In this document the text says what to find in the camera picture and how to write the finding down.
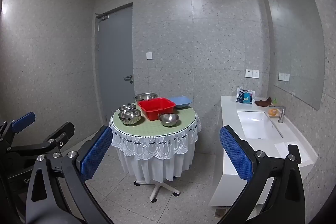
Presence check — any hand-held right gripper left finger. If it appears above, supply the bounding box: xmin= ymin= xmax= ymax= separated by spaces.
xmin=25 ymin=126 xmax=114 ymax=224

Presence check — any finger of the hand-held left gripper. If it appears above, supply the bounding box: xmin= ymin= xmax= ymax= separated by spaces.
xmin=7 ymin=121 xmax=75 ymax=157
xmin=0 ymin=112 xmax=36 ymax=147

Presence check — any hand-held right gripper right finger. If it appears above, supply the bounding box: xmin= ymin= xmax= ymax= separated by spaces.
xmin=219 ymin=125 xmax=306 ymax=224

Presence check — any fluted steel bowl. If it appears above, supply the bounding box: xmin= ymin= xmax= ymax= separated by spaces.
xmin=118 ymin=109 xmax=142 ymax=126

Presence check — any red plastic basin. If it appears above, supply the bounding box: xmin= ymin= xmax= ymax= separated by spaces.
xmin=138 ymin=97 xmax=176 ymax=121

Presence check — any medium plain steel bowl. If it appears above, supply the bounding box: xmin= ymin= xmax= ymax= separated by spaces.
xmin=159 ymin=113 xmax=180 ymax=127

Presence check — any large steel bowl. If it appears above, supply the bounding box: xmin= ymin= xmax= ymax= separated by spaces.
xmin=134 ymin=93 xmax=158 ymax=103

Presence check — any white sink counter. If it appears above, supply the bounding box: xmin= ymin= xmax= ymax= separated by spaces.
xmin=209 ymin=95 xmax=319 ymax=220

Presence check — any white sink basin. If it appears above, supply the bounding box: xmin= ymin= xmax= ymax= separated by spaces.
xmin=237 ymin=111 xmax=284 ymax=140

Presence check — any blue tissue pack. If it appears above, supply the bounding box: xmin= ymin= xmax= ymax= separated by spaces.
xmin=235 ymin=87 xmax=256 ymax=105

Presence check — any brown cloth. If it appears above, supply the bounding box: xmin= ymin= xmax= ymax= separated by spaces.
xmin=255 ymin=98 xmax=273 ymax=107

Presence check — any round table with tablecloth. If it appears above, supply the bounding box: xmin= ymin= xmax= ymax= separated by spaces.
xmin=109 ymin=106 xmax=202 ymax=185

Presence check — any metal faucet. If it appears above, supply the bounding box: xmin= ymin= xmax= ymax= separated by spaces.
xmin=268 ymin=105 xmax=286 ymax=124

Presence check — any green round table mat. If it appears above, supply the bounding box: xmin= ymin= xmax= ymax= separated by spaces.
xmin=112 ymin=102 xmax=197 ymax=136

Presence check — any white table base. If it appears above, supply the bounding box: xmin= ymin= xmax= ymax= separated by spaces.
xmin=134 ymin=178 xmax=181 ymax=202

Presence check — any grey door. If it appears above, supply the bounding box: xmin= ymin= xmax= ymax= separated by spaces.
xmin=95 ymin=3 xmax=133 ymax=123

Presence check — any wall mirror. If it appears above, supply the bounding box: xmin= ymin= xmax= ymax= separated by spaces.
xmin=266 ymin=0 xmax=328 ymax=110

